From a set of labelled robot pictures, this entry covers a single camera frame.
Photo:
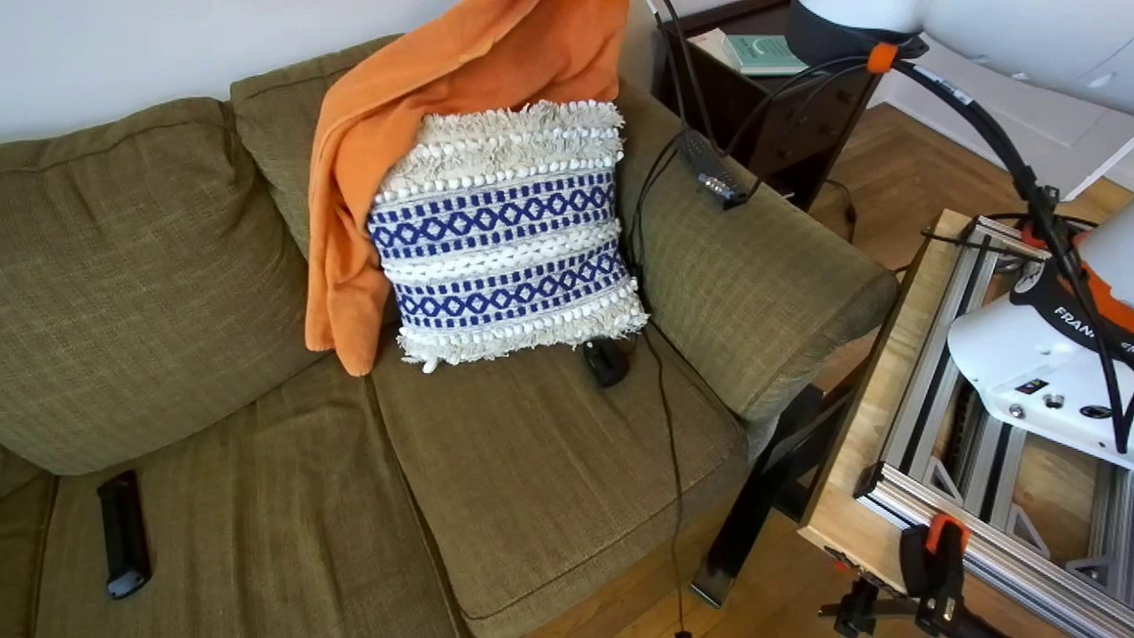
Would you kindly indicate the orange towel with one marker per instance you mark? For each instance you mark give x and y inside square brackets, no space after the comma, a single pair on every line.
[357,179]

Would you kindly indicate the olive green fabric sofa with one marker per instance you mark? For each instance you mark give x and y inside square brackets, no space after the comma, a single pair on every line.
[721,297]

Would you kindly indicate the olive sofa seat cushion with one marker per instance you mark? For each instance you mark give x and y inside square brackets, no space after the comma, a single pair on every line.
[579,484]
[234,519]

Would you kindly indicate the narrow olive sofa back cushion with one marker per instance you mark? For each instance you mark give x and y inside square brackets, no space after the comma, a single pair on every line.
[279,120]

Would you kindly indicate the wide olive sofa back cushion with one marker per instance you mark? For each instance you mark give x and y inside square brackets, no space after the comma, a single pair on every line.
[144,270]

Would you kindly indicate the small black rounded device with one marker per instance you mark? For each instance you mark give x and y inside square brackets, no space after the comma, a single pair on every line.
[602,363]

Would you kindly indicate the white and blue throw pillow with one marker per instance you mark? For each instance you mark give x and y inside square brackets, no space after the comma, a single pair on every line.
[508,234]

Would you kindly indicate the long black remote control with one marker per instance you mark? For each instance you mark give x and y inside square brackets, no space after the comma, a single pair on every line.
[715,174]

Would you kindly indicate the black metal cart leg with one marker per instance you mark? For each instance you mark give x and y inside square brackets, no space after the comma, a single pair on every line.
[747,519]

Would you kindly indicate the dark wooden side table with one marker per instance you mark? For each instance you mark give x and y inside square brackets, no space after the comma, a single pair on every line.
[790,128]

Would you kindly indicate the wooden robot cart board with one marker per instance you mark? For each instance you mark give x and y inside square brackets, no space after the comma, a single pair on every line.
[862,403]

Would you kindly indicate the white paper booklet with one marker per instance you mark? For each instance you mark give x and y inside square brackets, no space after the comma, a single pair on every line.
[709,50]

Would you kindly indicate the green book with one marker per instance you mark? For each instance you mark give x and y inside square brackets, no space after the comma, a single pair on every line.
[767,55]

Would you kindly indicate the black and orange clamp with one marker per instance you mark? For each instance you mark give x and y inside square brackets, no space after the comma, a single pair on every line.
[932,560]

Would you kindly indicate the small black clamp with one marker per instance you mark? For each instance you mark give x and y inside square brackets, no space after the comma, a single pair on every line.
[1038,218]

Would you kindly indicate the black remote with grey end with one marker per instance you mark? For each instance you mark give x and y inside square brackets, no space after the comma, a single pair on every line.
[123,534]

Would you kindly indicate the aluminium profile frame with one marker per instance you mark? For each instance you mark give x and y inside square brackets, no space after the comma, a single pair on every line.
[945,412]

